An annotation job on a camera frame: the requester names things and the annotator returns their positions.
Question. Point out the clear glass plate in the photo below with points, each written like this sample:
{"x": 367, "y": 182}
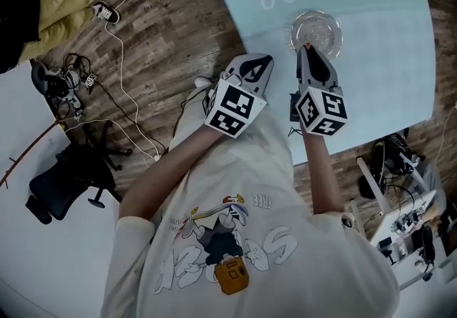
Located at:
{"x": 317, "y": 29}

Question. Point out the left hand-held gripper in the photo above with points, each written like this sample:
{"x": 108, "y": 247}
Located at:
{"x": 232, "y": 109}

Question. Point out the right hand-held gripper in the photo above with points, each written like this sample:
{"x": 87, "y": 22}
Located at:
{"x": 321, "y": 113}

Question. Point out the person's white shoe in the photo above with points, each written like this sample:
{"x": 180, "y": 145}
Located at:
{"x": 203, "y": 81}

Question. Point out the white table leg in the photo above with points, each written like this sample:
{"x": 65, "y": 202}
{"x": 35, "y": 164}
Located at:
{"x": 373, "y": 184}

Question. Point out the person's left forearm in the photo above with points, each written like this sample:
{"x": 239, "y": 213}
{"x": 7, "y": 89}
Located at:
{"x": 168, "y": 170}

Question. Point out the light blue flowered tablecloth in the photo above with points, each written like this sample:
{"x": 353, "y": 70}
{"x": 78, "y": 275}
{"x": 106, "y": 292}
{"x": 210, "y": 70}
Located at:
{"x": 375, "y": 77}

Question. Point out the person's right forearm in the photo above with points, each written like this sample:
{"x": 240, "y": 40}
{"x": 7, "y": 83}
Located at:
{"x": 323, "y": 173}

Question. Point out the person's white printed shirt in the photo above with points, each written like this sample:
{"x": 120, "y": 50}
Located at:
{"x": 285, "y": 273}

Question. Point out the black office chair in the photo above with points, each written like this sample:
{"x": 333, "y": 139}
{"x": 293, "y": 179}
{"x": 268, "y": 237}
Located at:
{"x": 75, "y": 173}

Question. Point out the person's beige trousers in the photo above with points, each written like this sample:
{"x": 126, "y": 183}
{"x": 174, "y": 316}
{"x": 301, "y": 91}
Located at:
{"x": 193, "y": 120}

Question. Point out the white desk with equipment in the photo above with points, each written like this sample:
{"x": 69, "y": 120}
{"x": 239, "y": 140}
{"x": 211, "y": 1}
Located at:
{"x": 400, "y": 256}

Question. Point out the thin red stick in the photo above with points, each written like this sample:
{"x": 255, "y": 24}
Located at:
{"x": 28, "y": 150}

